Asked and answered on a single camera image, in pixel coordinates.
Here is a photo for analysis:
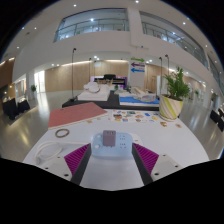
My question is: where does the wooden ring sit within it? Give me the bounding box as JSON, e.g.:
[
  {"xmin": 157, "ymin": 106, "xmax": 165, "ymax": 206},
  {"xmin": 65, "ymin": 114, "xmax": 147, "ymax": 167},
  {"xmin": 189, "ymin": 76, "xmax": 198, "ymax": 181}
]
[{"xmin": 54, "ymin": 128, "xmax": 71, "ymax": 139}]

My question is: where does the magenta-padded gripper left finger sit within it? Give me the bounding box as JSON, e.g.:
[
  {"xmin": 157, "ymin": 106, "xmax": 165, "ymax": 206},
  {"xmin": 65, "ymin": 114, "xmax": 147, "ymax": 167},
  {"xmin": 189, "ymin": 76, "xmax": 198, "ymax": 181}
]
[{"xmin": 41, "ymin": 143, "xmax": 92, "ymax": 186}]

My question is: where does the potted plant in striped pot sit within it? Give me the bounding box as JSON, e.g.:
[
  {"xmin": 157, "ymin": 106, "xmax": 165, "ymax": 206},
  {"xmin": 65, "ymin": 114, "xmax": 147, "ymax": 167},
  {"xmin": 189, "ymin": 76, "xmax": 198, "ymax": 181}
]
[{"xmin": 158, "ymin": 66, "xmax": 191, "ymax": 122}]

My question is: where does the group of black chairs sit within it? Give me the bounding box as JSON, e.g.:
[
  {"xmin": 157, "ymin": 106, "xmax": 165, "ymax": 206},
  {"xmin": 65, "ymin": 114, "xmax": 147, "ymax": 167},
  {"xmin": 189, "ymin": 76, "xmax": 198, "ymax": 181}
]
[
  {"xmin": 209, "ymin": 108, "xmax": 224, "ymax": 132},
  {"xmin": 1, "ymin": 97, "xmax": 31, "ymax": 120}
]

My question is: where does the white pillar with arrow signs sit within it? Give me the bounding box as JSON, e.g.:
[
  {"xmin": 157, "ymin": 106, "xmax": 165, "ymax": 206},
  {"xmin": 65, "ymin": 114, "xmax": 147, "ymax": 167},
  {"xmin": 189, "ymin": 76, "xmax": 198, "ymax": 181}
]
[{"xmin": 129, "ymin": 56, "xmax": 147, "ymax": 89}]

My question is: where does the blue-based architectural model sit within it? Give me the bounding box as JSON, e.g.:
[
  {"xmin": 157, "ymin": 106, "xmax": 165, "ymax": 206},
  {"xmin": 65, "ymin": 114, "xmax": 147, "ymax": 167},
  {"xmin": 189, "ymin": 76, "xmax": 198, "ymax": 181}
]
[{"xmin": 118, "ymin": 85, "xmax": 160, "ymax": 107}]

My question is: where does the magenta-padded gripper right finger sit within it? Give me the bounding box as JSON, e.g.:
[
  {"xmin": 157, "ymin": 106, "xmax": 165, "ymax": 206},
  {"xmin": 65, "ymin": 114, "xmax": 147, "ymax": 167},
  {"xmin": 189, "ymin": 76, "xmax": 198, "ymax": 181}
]
[{"xmin": 131, "ymin": 142, "xmax": 184, "ymax": 186}]

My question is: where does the black floor lamp stand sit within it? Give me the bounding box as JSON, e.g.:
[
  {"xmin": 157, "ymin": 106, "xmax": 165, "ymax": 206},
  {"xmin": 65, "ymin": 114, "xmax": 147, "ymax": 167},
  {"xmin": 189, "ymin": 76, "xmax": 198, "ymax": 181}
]
[
  {"xmin": 158, "ymin": 56, "xmax": 164, "ymax": 96},
  {"xmin": 68, "ymin": 47, "xmax": 78, "ymax": 102},
  {"xmin": 164, "ymin": 54, "xmax": 171, "ymax": 79}
]

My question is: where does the white architectural model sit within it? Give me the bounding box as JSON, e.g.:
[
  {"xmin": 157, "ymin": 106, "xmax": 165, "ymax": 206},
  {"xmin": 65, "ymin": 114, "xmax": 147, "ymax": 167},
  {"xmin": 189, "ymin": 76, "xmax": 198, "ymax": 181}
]
[{"xmin": 77, "ymin": 81, "xmax": 112, "ymax": 102}]

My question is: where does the small background potted plant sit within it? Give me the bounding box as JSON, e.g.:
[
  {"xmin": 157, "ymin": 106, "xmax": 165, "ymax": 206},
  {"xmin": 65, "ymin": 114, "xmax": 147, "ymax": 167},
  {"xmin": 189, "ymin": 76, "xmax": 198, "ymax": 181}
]
[{"xmin": 30, "ymin": 84, "xmax": 38, "ymax": 99}]

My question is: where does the black display platform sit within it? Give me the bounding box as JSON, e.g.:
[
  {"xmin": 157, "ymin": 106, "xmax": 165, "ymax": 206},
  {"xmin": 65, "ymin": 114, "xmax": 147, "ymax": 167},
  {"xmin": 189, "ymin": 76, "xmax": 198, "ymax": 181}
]
[{"xmin": 61, "ymin": 90, "xmax": 161, "ymax": 112}]

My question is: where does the black piano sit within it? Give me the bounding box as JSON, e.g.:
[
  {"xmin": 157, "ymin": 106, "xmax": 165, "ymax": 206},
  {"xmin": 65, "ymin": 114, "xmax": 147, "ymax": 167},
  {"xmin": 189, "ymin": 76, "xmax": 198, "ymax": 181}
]
[{"xmin": 90, "ymin": 73, "xmax": 128, "ymax": 88}]

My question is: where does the white power strip cable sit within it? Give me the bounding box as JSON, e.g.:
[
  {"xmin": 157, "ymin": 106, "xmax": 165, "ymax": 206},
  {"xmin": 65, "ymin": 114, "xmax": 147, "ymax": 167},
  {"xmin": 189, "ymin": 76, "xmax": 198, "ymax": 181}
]
[{"xmin": 34, "ymin": 141, "xmax": 88, "ymax": 165}]

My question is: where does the salmon pink flat board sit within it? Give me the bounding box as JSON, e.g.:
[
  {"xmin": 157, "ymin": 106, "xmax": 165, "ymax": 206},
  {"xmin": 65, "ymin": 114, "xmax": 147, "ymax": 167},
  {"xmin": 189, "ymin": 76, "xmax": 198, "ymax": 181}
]
[{"xmin": 47, "ymin": 101, "xmax": 109, "ymax": 130}]

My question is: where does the sheet of coloured stickers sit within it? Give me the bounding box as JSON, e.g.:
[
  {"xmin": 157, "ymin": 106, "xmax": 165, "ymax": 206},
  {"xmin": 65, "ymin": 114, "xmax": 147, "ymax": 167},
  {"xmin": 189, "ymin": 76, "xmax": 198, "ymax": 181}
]
[{"xmin": 108, "ymin": 109, "xmax": 161, "ymax": 124}]

